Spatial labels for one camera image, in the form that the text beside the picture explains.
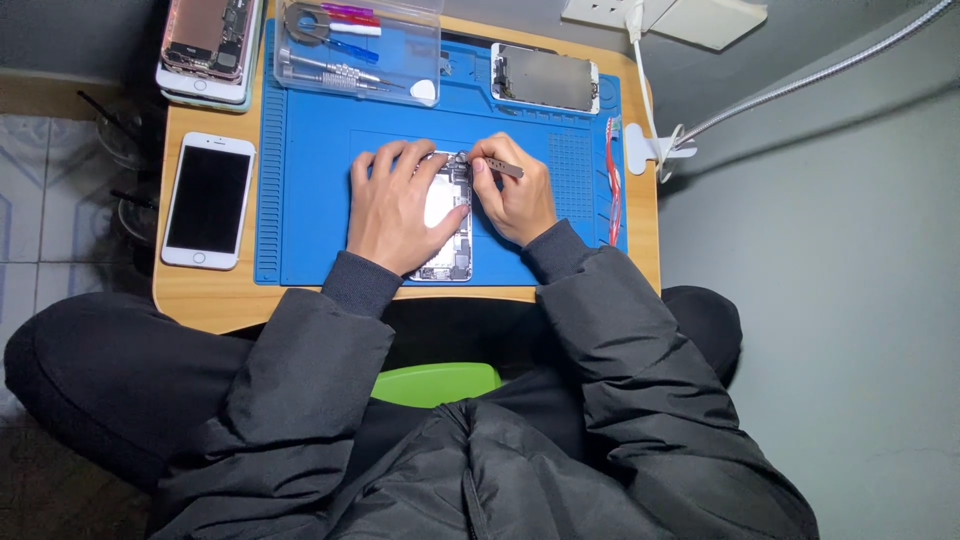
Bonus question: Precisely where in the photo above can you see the person's right hand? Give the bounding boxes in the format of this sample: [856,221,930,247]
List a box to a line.
[468,132,560,249]

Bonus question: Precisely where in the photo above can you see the person's left hand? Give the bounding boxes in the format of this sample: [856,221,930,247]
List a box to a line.
[345,138,471,277]

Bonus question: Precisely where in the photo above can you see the metal tweezers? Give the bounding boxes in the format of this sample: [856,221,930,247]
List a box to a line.
[454,151,526,180]

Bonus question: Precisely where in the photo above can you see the smartphone body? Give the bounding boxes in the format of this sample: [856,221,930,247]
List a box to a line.
[408,150,475,284]

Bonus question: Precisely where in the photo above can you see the blue silicone repair mat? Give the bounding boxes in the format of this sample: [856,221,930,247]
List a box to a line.
[253,19,628,288]

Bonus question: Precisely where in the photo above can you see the detached phone screen assembly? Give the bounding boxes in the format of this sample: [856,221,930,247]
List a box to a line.
[490,42,602,117]

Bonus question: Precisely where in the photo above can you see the white lamp clamp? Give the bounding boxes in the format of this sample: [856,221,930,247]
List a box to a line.
[624,122,699,177]

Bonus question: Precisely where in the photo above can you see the silver precision screwdriver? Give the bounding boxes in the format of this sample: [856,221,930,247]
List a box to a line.
[278,48,406,90]
[281,65,391,94]

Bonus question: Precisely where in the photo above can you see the clear plastic tool box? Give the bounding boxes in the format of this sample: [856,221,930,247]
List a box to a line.
[273,0,445,109]

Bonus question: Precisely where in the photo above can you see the green plastic stool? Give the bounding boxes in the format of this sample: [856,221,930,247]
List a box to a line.
[370,362,503,410]

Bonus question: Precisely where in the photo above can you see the white smartphone with black screen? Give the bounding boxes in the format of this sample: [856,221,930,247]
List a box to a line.
[160,131,258,272]

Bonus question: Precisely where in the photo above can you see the red and white screwdriver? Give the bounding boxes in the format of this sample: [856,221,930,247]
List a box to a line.
[321,10,383,38]

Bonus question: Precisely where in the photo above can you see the small wooden table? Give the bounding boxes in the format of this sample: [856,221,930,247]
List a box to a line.
[152,14,663,336]

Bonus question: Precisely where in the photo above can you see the grey suction cup tool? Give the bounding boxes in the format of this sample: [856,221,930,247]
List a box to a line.
[283,3,332,47]

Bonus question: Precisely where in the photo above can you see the white power strip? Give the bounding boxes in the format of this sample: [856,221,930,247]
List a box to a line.
[560,0,769,52]

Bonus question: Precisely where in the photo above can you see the stack of disassembled phones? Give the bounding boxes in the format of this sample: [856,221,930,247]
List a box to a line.
[155,0,265,114]

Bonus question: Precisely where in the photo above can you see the clear glass jar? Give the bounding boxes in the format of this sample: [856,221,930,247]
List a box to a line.
[109,187,160,245]
[76,90,163,172]

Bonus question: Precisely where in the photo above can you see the person's black jacket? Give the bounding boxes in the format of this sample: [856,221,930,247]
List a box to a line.
[147,218,820,540]

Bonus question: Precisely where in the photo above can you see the person's black trousers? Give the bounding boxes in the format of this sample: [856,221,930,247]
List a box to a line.
[3,285,744,496]

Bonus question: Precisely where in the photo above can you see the red and white cable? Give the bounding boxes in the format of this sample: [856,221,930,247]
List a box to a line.
[604,116,624,249]

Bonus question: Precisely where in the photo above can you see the blue handled screwdriver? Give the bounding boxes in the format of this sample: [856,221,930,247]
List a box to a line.
[325,37,381,66]

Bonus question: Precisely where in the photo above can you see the white power cord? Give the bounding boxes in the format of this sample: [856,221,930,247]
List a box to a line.
[626,0,687,185]

